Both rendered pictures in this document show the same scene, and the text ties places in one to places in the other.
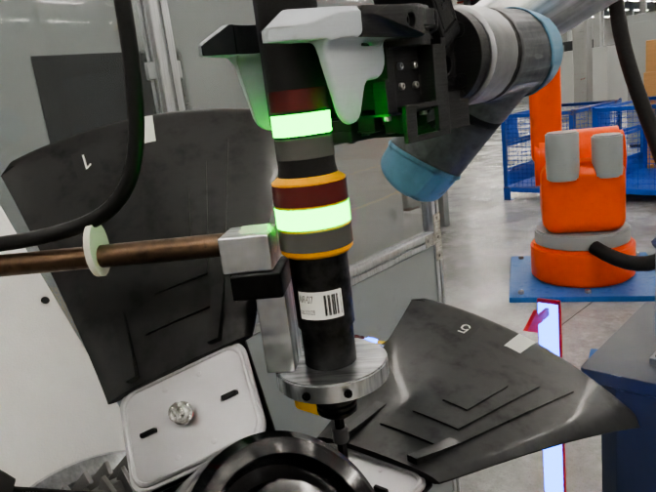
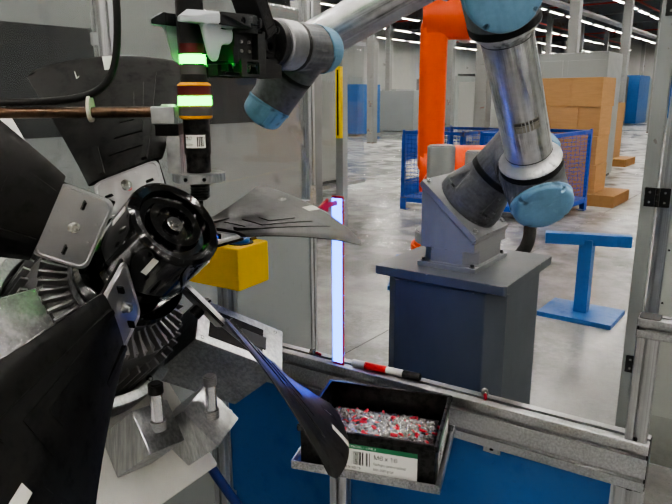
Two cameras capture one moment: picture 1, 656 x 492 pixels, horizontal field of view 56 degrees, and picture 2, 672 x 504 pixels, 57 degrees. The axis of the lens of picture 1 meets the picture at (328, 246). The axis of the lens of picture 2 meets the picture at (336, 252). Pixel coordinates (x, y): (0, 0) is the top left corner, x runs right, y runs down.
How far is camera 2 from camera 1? 51 cm
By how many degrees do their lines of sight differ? 9
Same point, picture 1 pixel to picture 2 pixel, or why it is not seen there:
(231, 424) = not seen: hidden behind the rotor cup
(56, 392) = not seen: hidden behind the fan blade
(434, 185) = (272, 118)
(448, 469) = (252, 233)
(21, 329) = not seen: hidden behind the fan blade
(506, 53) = (301, 45)
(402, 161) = (255, 102)
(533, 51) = (320, 47)
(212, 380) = (141, 175)
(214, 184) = (147, 92)
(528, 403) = (302, 224)
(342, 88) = (210, 44)
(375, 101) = (228, 55)
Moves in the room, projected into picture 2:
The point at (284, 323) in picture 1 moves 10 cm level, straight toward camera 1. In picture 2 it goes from (178, 149) to (179, 156)
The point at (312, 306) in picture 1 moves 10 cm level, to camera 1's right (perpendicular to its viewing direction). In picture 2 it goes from (191, 141) to (269, 140)
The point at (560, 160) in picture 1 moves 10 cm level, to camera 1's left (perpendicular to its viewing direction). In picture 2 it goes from (438, 169) to (425, 169)
